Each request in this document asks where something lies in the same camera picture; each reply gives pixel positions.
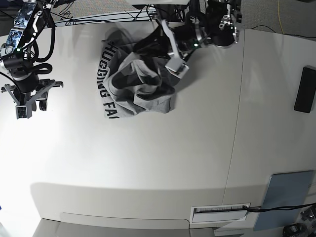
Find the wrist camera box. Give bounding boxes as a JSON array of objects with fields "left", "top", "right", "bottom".
[
  {"left": 165, "top": 57, "right": 189, "bottom": 79},
  {"left": 15, "top": 105, "right": 32, "bottom": 119}
]

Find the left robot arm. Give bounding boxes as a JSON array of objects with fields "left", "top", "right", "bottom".
[{"left": 150, "top": 0, "right": 242, "bottom": 62}]

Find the blue-grey flat pad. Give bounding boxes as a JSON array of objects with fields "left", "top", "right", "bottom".
[{"left": 253, "top": 170, "right": 314, "bottom": 231}]

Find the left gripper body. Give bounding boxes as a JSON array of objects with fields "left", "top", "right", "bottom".
[{"left": 171, "top": 26, "right": 205, "bottom": 57}]

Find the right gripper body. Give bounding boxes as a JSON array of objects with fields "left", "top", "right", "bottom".
[{"left": 13, "top": 74, "right": 39, "bottom": 103}]

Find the white cable grommet tray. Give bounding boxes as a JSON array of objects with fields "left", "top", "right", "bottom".
[{"left": 190, "top": 203, "right": 250, "bottom": 224}]

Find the grey T-shirt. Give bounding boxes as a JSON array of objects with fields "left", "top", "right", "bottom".
[{"left": 96, "top": 28, "right": 179, "bottom": 119}]

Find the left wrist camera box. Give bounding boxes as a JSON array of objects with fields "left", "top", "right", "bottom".
[{"left": 165, "top": 57, "right": 189, "bottom": 79}]

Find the black cable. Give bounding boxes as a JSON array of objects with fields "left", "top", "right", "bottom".
[{"left": 243, "top": 204, "right": 316, "bottom": 213}]

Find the yellow cable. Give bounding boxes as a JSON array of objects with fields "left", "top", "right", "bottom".
[{"left": 276, "top": 0, "right": 285, "bottom": 34}]

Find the black rectangular device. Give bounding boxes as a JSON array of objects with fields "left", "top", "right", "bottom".
[{"left": 294, "top": 66, "right": 316, "bottom": 114}]

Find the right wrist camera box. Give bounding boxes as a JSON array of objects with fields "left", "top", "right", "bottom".
[{"left": 15, "top": 105, "right": 32, "bottom": 119}]

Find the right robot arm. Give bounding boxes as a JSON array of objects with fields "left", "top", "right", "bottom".
[{"left": 0, "top": 0, "right": 64, "bottom": 111}]

